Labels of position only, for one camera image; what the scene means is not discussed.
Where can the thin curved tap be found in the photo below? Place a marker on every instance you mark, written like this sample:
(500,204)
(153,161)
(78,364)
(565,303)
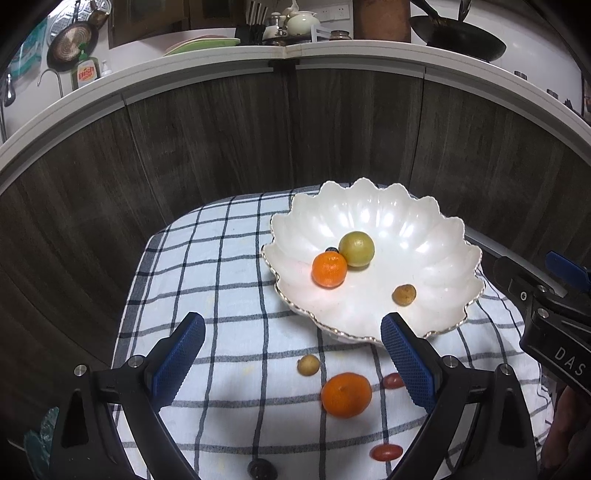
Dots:
(59,83)

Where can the person's right hand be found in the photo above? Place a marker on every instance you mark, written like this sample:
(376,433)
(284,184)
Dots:
(570,429)

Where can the orange tangerine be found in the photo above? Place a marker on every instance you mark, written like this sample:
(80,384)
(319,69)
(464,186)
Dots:
(346,395)
(329,271)

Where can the black knife block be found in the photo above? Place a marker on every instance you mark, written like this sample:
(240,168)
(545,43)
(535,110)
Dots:
(249,32)

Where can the small pump soap bottle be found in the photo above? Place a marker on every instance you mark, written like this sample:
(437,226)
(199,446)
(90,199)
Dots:
(106,69)

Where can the white wall outlet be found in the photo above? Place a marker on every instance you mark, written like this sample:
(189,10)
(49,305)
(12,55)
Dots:
(334,12)

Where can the checked white cloth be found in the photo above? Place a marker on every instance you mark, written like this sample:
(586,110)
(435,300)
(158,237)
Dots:
(231,277)

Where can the grey wood kitchen counter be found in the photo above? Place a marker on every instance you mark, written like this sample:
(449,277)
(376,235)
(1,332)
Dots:
(184,138)

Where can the black wok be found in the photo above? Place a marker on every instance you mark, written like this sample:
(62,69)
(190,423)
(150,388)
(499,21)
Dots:
(461,39)

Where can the green white plastic bag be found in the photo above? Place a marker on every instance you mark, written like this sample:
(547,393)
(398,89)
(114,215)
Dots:
(27,50)

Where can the cream teapot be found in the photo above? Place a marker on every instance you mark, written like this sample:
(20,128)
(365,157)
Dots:
(302,24)

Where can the green dish basin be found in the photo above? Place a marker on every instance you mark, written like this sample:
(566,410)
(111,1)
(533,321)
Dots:
(203,46)

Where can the brown wall cabinet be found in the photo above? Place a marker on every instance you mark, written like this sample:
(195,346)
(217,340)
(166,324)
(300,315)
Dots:
(147,23)

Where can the green dish soap bottle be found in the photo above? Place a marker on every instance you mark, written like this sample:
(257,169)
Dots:
(85,71)

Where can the hanging frying pan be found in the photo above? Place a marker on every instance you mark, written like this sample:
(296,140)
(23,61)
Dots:
(71,44)

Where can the dark grape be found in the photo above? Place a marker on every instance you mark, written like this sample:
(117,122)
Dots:
(262,470)

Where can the white scalloped bowl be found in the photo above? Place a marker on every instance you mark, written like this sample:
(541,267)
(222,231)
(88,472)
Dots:
(415,258)

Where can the brown jar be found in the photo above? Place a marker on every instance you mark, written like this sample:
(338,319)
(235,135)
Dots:
(340,35)

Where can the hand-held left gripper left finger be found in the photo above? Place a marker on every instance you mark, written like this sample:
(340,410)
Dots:
(180,360)

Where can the brown cutting board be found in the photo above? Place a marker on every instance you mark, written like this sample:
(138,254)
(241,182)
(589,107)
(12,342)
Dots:
(381,21)

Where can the teal plastic bag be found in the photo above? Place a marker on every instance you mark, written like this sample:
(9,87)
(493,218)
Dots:
(41,443)

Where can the chrome kitchen faucet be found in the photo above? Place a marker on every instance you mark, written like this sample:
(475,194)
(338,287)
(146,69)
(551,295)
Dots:
(7,92)

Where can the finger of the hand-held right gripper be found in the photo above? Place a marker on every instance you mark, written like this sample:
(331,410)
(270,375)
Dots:
(519,281)
(565,268)

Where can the brown longan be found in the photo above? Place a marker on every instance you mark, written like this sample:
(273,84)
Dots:
(308,365)
(404,294)

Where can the green plum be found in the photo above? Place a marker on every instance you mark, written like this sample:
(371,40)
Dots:
(357,249)

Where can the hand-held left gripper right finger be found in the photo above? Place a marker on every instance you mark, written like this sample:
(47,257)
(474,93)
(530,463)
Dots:
(408,360)

